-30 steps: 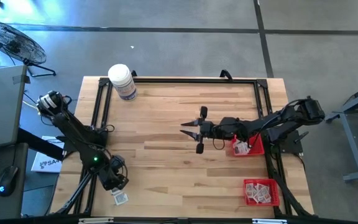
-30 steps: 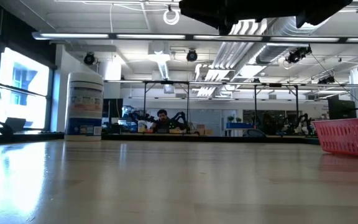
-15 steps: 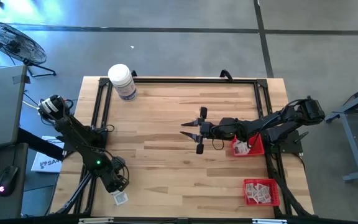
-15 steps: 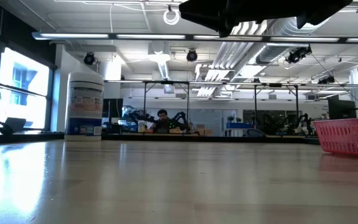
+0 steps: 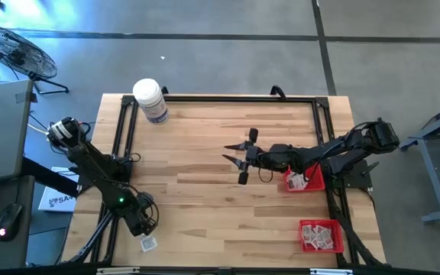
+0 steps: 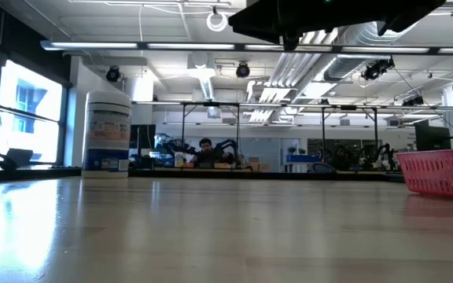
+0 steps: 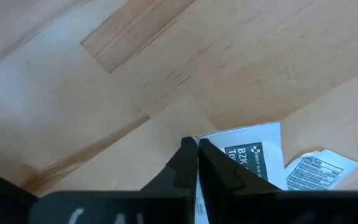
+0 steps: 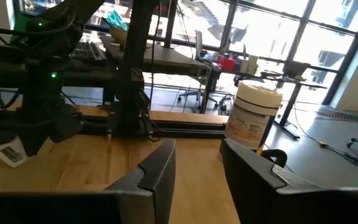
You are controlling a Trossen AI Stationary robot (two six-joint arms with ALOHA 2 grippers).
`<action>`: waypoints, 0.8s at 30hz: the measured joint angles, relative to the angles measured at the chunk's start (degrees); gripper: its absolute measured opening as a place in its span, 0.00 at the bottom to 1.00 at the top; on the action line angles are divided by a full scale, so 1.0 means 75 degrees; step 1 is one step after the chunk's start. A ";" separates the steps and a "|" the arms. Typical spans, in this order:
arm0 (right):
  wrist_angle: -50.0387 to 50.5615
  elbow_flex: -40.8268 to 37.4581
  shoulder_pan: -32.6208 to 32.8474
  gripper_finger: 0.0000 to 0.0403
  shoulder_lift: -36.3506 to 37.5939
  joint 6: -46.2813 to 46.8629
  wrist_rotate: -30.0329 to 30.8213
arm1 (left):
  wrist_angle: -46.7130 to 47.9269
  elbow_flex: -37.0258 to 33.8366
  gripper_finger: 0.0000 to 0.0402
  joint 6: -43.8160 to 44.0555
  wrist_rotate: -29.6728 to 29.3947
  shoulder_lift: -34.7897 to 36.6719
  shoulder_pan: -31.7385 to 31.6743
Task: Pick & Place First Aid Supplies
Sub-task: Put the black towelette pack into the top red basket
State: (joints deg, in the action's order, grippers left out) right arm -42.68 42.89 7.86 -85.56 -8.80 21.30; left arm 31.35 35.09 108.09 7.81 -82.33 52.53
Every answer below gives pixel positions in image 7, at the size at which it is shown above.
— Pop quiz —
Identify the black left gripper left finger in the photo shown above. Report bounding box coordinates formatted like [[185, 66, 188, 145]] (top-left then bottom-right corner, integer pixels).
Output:
[[29, 136, 199, 224]]

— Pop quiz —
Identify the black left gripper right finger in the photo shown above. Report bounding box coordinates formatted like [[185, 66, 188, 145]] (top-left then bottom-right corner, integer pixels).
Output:
[[198, 138, 358, 224]]

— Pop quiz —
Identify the white packet grey text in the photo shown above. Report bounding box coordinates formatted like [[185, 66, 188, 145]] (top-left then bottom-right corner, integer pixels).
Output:
[[284, 148, 358, 191]]

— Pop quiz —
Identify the white packet black print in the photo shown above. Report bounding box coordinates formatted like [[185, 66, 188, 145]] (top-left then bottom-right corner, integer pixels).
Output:
[[193, 121, 288, 224]]

